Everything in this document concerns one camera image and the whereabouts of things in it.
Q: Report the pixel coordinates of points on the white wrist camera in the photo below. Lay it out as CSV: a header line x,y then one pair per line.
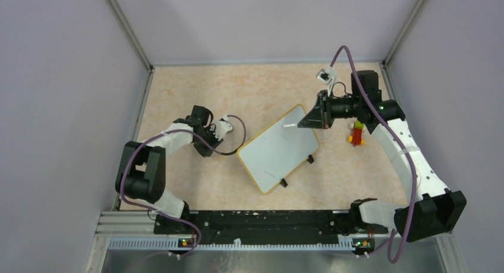
x,y
223,127
327,76

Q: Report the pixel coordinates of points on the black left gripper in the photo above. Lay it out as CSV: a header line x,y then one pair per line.
x,y
204,151

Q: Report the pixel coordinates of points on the aluminium frame rail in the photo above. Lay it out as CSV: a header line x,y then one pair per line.
x,y
134,230

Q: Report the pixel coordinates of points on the red green lego car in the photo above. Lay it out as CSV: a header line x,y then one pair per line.
x,y
356,136

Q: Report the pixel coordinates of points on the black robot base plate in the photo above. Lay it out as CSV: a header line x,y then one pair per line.
x,y
267,227

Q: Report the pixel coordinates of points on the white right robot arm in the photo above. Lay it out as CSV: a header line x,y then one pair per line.
x,y
433,208

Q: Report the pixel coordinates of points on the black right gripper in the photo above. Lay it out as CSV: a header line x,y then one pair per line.
x,y
314,119

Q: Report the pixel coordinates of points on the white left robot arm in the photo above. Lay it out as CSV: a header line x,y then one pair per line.
x,y
141,179

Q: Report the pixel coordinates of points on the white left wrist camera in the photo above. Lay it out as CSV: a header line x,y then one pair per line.
x,y
223,127

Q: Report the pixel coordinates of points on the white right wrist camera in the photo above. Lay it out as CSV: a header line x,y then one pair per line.
x,y
327,76

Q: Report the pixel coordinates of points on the yellow framed whiteboard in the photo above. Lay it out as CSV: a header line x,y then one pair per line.
x,y
274,153

